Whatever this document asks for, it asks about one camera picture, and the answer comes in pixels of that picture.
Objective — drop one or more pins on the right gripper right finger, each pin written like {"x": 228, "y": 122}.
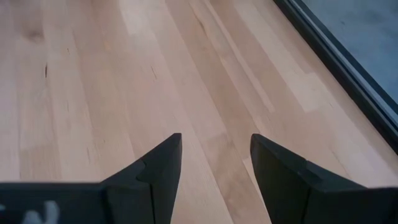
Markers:
{"x": 295, "y": 193}

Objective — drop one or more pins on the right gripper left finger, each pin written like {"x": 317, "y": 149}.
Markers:
{"x": 130, "y": 199}

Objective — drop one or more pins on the black aluminium table frame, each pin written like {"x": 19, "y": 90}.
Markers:
{"x": 342, "y": 71}

